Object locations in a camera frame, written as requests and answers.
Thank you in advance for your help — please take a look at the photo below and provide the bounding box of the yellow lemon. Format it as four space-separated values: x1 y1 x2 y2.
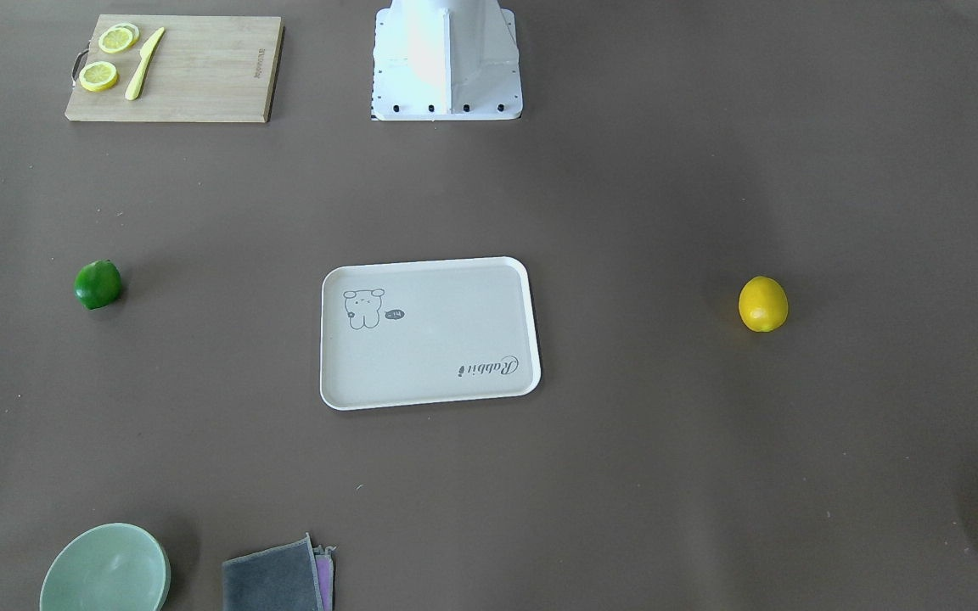
738 276 790 333

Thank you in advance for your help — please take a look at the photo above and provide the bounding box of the green lime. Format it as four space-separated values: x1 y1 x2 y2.
74 259 123 311

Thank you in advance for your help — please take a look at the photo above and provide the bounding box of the white rabbit print tray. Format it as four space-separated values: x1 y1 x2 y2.
319 256 541 411

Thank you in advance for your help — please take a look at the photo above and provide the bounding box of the purple cloth underneath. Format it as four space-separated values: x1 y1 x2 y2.
312 546 336 611

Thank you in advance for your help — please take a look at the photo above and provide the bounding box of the grey folded cloth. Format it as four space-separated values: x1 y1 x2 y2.
222 535 322 610

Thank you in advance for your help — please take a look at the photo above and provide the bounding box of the yellow plastic knife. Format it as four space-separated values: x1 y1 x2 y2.
124 26 166 101

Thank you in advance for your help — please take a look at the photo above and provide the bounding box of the bamboo cutting board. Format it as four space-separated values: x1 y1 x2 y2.
65 13 284 123

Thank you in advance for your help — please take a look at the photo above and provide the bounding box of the lower lemon slice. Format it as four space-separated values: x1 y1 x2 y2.
76 61 119 92

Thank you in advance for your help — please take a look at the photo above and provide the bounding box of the lemon slice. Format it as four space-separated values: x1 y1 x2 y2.
98 22 140 54
76 61 119 92

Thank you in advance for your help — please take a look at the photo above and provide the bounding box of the mint green bowl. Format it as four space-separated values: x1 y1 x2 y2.
39 523 171 610

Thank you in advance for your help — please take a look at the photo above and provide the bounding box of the upper lemon slice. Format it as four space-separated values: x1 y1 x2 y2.
98 22 140 54

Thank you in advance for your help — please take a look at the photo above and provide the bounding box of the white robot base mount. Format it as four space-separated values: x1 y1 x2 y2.
370 1 524 121

